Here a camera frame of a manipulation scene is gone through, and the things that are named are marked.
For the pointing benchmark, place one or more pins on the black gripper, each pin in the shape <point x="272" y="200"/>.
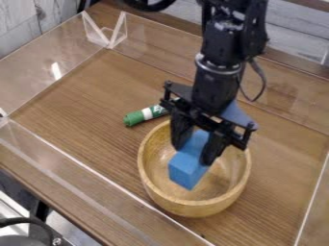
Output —
<point x="206" y="105"/>

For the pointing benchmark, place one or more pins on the blue foam block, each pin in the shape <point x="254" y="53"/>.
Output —
<point x="186" y="170"/>

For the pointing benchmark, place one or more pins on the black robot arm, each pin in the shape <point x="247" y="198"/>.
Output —
<point x="234" y="39"/>

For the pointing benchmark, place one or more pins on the brown wooden bowl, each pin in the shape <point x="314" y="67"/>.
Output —
<point x="219" y="187"/>

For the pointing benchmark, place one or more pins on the green Expo marker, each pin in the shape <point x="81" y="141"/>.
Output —
<point x="135" y="117"/>

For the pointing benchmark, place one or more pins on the black metal table leg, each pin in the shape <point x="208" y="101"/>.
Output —
<point x="41" y="211"/>

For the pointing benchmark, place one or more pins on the clear acrylic barrier wall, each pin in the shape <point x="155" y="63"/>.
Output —
<point x="111" y="213"/>

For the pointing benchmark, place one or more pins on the clear acrylic corner bracket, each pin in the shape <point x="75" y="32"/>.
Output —
<point x="104" y="36"/>

